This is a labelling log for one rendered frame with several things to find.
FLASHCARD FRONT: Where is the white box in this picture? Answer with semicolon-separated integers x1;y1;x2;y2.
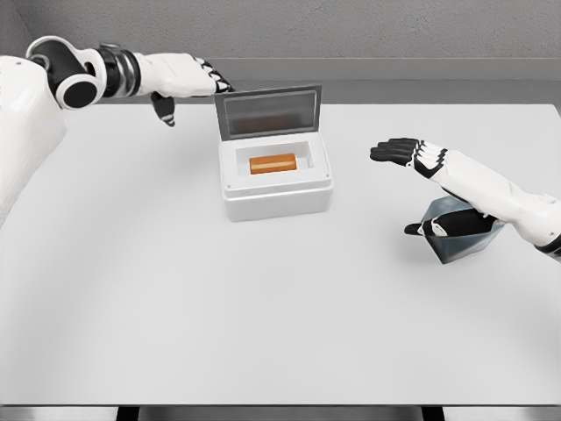
218;130;332;224

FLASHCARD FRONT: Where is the grey box lid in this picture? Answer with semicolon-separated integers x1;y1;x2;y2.
214;82;323;142

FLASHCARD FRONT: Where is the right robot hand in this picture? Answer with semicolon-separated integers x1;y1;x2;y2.
370;137;496;238

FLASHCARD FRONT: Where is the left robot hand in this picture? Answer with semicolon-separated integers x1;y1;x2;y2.
150;53;237;129

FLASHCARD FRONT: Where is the orange block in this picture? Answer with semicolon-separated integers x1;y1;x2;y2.
249;153;298;175

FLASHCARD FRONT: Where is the grey square plate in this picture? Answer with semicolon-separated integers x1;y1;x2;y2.
421;196;502;265

